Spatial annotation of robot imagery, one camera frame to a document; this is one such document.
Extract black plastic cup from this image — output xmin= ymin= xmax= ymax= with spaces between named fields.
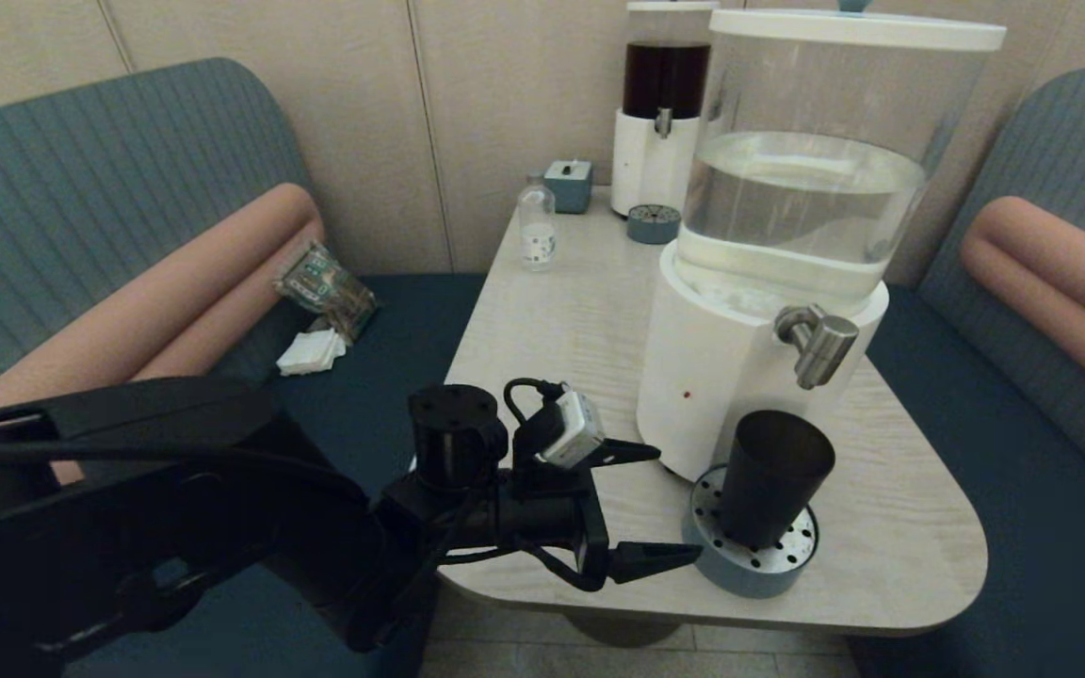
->
xmin=720 ymin=410 xmax=835 ymax=552

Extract blue drip tray metal grate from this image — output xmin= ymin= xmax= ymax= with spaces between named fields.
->
xmin=682 ymin=464 xmax=819 ymax=599
xmin=626 ymin=204 xmax=683 ymax=246

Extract clear water dispenser white base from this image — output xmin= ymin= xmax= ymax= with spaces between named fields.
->
xmin=637 ymin=0 xmax=1007 ymax=483

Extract small clear plastic bottle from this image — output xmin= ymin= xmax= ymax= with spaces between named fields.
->
xmin=518 ymin=173 xmax=557 ymax=272

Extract small blue box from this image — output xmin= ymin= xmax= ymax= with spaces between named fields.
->
xmin=544 ymin=158 xmax=593 ymax=214

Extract dark drink dispenser white base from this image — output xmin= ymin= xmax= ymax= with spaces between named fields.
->
xmin=611 ymin=0 xmax=721 ymax=218

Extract white paper napkins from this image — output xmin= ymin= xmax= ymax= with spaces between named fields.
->
xmin=277 ymin=328 xmax=348 ymax=377

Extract clear green snack packet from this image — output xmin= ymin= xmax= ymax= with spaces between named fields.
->
xmin=271 ymin=240 xmax=381 ymax=345

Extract teal upholstered bench seat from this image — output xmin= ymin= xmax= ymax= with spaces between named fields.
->
xmin=0 ymin=57 xmax=487 ymax=678
xmin=849 ymin=68 xmax=1085 ymax=678

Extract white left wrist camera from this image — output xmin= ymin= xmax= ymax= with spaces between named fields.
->
xmin=535 ymin=391 xmax=606 ymax=470

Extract black left wrist camera cable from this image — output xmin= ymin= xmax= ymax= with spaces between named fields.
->
xmin=503 ymin=378 xmax=567 ymax=429

